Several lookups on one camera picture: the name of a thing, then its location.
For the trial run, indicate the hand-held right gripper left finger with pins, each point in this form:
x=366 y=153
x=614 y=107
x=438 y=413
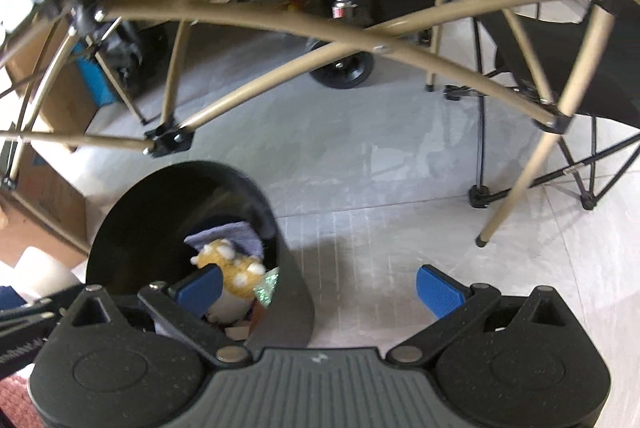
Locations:
x=200 y=290

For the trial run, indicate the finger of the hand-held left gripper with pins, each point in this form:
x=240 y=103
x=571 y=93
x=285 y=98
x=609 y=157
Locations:
x=45 y=305

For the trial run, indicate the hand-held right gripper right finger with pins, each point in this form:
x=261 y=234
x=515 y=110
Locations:
x=440 y=290

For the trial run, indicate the yellow plush toy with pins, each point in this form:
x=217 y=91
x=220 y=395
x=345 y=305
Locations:
x=235 y=268

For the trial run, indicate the black round bin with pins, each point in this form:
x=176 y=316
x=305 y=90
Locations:
x=145 y=218

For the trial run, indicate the green shiny wrapper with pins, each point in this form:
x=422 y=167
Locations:
x=265 y=288

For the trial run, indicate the cardboard box with plastic liner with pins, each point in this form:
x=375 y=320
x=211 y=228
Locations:
x=50 y=203

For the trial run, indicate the tan folding table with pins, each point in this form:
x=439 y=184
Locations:
x=170 y=141

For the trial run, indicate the large open cardboard box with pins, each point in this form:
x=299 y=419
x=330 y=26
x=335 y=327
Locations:
x=60 y=108

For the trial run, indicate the blue storage box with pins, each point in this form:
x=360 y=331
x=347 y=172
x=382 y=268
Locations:
x=95 y=73

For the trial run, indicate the folding wagon with black wheels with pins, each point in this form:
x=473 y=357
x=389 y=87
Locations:
x=345 y=68

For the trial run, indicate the black folding chair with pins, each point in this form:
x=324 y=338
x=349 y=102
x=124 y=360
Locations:
x=540 y=43

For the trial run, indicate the red drink can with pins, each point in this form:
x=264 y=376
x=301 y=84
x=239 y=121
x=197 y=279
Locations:
x=342 y=6

